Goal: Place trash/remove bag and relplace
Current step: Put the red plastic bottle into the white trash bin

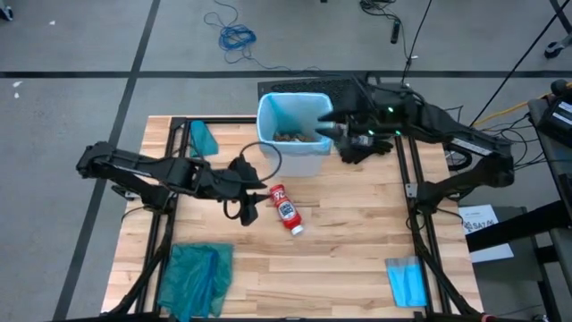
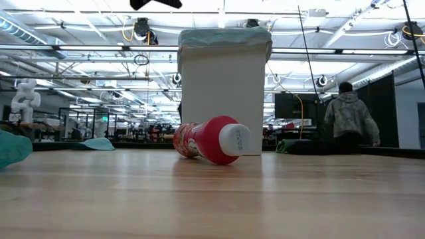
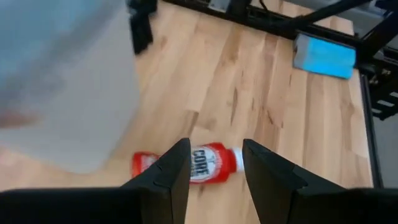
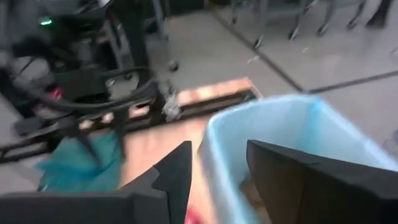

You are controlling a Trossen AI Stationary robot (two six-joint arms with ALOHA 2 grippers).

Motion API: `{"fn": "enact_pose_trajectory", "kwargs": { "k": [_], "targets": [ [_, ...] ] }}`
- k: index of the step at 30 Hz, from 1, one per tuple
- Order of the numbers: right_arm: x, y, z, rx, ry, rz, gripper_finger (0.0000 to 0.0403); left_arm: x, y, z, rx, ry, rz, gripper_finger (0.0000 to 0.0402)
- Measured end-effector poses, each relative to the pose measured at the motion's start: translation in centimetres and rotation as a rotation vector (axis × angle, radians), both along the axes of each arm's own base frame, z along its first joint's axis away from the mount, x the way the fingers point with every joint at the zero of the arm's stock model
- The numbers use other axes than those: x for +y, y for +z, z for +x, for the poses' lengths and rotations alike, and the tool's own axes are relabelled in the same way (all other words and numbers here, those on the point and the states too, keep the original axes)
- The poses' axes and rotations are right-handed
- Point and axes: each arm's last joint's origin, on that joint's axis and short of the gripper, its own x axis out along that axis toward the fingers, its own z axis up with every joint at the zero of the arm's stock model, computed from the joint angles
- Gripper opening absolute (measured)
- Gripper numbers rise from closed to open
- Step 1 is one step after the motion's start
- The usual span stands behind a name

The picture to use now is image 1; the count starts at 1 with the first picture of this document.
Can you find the white paper sheet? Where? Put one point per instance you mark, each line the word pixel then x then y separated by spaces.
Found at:
pixel 473 214

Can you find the black caster wheel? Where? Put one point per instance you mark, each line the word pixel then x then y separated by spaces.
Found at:
pixel 5 13
pixel 554 48

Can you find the black aluminium table frame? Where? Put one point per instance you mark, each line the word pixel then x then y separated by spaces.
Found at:
pixel 178 122

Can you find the black desk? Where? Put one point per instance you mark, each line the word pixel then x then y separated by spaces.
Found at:
pixel 552 152

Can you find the dark grey desk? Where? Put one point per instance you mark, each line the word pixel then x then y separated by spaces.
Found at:
pixel 505 273

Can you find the black work glove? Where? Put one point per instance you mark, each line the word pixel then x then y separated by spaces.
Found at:
pixel 364 154

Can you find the white plastic trash bin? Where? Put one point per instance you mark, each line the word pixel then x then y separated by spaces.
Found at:
pixel 292 163

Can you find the black beam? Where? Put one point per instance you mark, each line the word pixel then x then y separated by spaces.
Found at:
pixel 518 226

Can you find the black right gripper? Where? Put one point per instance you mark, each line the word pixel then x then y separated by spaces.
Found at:
pixel 384 114

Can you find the black power strip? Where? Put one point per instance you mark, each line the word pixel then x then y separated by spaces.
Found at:
pixel 395 31

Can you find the red sauce bottle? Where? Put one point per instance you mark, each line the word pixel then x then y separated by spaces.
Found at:
pixel 287 210

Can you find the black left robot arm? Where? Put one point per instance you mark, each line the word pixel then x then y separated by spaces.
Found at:
pixel 147 167

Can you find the large teal plastic bag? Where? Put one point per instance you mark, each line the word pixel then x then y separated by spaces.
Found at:
pixel 192 279

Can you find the light blue bin liner bag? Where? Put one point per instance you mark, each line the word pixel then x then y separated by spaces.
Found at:
pixel 290 112

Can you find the small teal folded bag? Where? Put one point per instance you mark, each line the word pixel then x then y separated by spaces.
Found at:
pixel 203 141

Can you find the black box with labels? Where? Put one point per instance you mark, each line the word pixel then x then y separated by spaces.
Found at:
pixel 556 118

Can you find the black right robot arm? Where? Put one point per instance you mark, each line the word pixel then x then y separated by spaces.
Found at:
pixel 473 143

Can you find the blue folded plastic bag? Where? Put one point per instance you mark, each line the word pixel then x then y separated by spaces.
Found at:
pixel 406 282

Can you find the black perforated computer case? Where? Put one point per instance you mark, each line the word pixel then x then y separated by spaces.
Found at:
pixel 304 85

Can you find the black round knob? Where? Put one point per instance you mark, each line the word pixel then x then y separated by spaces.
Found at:
pixel 560 88

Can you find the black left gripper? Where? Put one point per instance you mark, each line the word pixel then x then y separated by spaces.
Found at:
pixel 232 185

